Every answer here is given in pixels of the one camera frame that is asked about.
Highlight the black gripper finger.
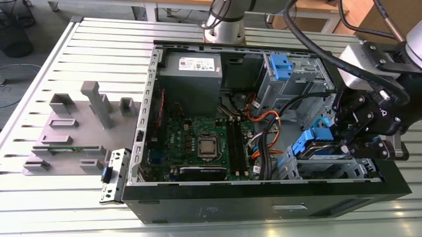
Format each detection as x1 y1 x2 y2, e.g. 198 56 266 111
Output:
331 90 375 147
341 138 410 161

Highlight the hard disk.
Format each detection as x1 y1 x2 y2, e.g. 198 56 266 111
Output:
291 127 354 160

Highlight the metal disk bay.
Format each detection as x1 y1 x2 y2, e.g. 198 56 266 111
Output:
286 144 373 180

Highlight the metal optical drive cage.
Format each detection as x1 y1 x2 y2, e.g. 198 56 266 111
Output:
256 52 338 119

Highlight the blue plastic drive latch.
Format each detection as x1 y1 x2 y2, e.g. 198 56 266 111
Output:
268 53 294 81

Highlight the black RAM slot bank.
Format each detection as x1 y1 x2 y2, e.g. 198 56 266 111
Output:
227 117 251 177

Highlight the wooden cabinet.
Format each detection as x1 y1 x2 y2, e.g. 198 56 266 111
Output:
332 0 422 50

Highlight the wooden desk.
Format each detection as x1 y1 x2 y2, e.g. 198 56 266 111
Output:
131 0 350 34

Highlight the silver CPU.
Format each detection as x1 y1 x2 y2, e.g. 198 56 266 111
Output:
198 140 216 155

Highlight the CPU socket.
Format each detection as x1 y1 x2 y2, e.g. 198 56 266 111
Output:
196 134 220 163

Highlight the black open PC case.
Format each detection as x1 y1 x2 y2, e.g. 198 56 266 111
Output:
120 39 413 225

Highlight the grey power supply unit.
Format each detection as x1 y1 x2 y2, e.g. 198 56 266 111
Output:
158 52 223 119

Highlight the black graphics card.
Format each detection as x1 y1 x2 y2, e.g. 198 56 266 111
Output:
179 166 228 182

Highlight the green motherboard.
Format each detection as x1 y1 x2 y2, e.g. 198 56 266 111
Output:
147 116 262 182

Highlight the grey parts rack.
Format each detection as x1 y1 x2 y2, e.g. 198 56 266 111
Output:
21 80 143 176

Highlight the green RAM stick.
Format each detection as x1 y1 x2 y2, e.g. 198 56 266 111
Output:
35 146 100 152

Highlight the black round bin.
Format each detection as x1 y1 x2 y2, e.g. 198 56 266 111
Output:
0 19 36 59

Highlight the blue data wire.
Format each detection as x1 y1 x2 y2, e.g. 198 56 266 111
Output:
314 117 331 130

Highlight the thick black robot hose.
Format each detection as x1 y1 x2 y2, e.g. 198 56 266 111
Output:
283 0 411 107

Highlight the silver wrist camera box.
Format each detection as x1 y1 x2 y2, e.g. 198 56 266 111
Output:
338 44 402 90

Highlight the orange red yellow wire bundle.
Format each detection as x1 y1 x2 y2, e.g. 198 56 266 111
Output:
246 92 284 163

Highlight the black cable bundle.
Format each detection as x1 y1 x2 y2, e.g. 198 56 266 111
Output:
259 91 336 180

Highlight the thin copper-ended black cable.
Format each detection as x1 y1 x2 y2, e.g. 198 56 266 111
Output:
371 0 407 42

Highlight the yellow black wire bundle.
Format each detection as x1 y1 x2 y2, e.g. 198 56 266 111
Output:
216 103 243 117

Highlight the thin red wire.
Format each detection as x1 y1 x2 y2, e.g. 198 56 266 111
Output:
152 88 166 143

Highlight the metal slot retainer bracket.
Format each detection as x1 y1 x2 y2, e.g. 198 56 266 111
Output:
99 147 134 205

